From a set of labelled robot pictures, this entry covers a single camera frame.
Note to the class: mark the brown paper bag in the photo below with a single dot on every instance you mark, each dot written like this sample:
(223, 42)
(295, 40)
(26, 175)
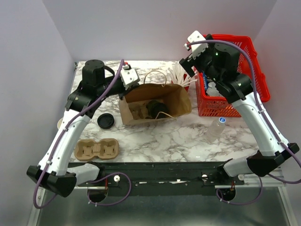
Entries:
(174, 96)

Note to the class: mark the black mounting base rail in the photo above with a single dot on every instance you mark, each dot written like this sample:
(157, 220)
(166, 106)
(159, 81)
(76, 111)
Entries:
(164, 178)

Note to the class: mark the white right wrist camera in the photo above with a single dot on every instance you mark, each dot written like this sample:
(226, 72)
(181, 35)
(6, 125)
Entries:
(196, 49)

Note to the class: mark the red cup with straws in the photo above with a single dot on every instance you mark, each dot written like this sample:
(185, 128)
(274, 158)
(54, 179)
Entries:
(180, 77)

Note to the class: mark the black coffee cup lid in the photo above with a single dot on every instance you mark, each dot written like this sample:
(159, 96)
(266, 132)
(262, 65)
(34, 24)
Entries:
(105, 121)

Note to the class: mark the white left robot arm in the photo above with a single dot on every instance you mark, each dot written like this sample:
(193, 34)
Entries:
(98, 82)

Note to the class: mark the grey crumpled pouch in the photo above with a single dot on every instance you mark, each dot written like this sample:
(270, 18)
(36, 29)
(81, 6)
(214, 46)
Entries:
(212, 90)

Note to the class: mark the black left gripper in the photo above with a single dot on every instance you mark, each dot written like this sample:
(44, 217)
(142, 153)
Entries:
(124, 92)

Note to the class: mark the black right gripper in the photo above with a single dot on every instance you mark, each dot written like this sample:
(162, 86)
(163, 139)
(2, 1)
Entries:
(186, 65)

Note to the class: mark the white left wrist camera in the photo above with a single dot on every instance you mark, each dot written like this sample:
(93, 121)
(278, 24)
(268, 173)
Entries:
(129, 76)

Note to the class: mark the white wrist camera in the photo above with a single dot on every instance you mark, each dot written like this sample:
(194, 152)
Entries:
(196, 49)
(129, 76)

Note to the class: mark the brown cardboard cup carrier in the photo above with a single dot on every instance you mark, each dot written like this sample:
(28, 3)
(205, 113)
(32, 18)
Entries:
(88, 149)

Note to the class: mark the clear plastic water bottle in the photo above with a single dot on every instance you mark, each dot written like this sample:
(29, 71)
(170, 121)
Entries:
(215, 129)

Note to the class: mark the green paper coffee cup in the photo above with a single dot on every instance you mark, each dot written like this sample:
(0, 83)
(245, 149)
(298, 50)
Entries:
(59, 123)

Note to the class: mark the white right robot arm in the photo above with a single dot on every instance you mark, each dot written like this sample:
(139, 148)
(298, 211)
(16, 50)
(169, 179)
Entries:
(232, 71)

